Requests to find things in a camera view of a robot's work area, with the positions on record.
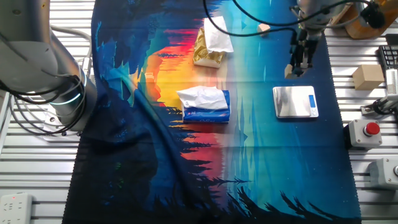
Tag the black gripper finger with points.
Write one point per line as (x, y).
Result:
(297, 65)
(307, 63)

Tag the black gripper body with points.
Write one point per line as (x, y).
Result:
(306, 43)

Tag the rectangular wooden block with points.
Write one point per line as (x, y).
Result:
(288, 71)

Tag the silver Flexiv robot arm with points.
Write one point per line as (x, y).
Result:
(34, 59)

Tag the silver digital kitchen scale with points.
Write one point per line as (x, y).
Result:
(292, 101)

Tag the small wooden cube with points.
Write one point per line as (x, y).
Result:
(263, 28)

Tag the small cardboard box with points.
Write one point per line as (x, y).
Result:
(368, 76)

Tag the black round knob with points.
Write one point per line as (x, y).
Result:
(373, 14)

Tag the black computer keyboard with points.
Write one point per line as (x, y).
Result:
(389, 56)

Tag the smooth white tissue sheet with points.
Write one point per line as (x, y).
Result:
(217, 35)

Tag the grey red button box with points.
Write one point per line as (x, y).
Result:
(362, 133)

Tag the gold tissue pack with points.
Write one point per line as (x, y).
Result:
(203, 54)

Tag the crumpled white tissue sheet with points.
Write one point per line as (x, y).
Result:
(202, 97)

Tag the colourful forest sunset cloth mat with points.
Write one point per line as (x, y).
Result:
(264, 161)

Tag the blue tissue pack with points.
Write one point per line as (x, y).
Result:
(206, 115)

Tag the grey green button box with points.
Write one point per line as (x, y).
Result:
(384, 172)

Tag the white power strip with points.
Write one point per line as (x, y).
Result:
(15, 208)

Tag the silver metal clamp bracket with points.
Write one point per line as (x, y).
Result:
(374, 108)

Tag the silver ribbed camera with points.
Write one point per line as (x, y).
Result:
(392, 82)

